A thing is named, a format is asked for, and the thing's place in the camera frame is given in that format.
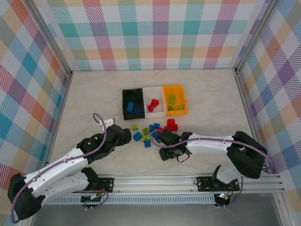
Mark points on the black plastic bin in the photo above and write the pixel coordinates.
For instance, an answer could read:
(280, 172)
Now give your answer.
(134, 94)

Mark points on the aluminium frame leg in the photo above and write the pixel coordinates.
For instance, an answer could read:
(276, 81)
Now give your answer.
(281, 212)

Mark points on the aluminium frame post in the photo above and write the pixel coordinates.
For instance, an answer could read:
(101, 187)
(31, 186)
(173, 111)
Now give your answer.
(52, 35)
(255, 35)

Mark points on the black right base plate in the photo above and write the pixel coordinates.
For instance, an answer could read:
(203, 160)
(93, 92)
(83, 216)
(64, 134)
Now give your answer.
(204, 183)

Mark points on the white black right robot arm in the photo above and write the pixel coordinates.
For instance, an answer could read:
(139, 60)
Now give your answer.
(207, 147)

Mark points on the long blue lego brick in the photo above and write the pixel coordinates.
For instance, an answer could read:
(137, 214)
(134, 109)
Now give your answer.
(129, 106)

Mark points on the aluminium mounting rail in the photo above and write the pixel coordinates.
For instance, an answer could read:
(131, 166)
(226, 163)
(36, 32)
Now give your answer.
(152, 183)

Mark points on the orange plastic bin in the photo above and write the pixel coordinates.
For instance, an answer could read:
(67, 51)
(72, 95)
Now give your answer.
(181, 99)

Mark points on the black circuit board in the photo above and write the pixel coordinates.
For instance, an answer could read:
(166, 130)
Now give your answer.
(224, 198)
(90, 200)

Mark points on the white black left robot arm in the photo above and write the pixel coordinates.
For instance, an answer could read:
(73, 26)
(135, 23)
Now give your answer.
(58, 164)

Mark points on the aluminium side rail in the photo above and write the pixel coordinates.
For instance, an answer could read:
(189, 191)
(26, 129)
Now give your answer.
(247, 106)
(58, 117)

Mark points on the green lego brick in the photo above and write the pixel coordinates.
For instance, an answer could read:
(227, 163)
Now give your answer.
(142, 138)
(135, 127)
(148, 137)
(180, 107)
(170, 108)
(145, 130)
(172, 99)

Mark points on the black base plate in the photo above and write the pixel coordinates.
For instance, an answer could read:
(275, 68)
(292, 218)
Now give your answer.
(204, 183)
(108, 184)

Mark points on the white plastic bin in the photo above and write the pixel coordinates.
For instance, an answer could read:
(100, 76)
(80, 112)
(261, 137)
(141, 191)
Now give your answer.
(147, 94)

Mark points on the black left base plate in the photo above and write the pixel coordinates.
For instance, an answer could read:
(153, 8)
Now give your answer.
(108, 184)

